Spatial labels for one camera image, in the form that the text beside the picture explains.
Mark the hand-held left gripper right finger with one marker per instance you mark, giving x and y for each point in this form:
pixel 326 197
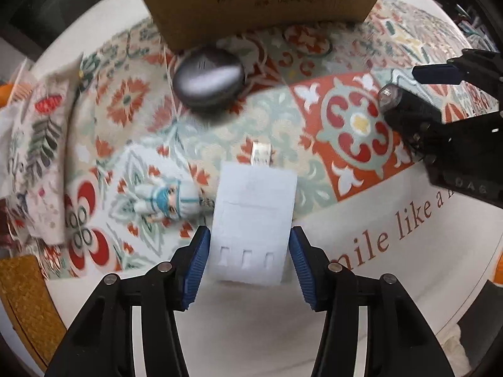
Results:
pixel 304 267

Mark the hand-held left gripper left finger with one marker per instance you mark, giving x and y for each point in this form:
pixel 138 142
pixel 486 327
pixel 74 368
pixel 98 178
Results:
pixel 194 267

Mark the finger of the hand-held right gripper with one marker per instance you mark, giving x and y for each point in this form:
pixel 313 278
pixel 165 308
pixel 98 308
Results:
pixel 408 121
pixel 436 74

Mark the white power strip adapter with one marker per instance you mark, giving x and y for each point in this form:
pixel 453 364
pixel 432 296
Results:
pixel 251 220

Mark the brown cardboard box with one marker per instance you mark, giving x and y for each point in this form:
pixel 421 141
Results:
pixel 255 4

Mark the patterned table runner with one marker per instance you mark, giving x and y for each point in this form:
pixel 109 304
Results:
pixel 346 125

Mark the small blue-haired figurine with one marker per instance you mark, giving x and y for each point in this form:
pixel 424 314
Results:
pixel 167 200

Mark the woven wicker box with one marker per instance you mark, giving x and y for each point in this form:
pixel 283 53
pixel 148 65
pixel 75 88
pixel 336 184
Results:
pixel 27 302

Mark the dark round earbud case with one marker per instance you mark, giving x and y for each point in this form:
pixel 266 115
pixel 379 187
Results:
pixel 208 82

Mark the floral fabric tissue cover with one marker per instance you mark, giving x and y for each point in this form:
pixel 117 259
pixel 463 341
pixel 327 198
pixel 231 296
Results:
pixel 39 145

